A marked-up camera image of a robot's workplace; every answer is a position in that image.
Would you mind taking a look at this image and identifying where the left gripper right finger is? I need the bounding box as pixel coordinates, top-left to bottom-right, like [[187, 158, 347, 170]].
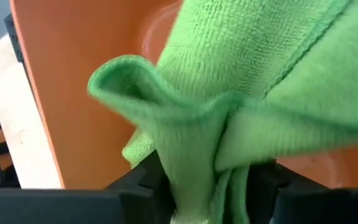
[[247, 159, 358, 224]]

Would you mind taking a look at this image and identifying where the green microfiber towel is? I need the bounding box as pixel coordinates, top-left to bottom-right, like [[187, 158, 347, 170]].
[[87, 0, 358, 224]]

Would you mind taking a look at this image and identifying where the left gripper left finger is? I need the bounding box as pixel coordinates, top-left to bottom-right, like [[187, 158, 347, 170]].
[[0, 151, 177, 224]]

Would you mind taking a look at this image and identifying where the orange plastic basket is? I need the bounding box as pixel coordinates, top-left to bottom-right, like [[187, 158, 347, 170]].
[[9, 0, 358, 190]]

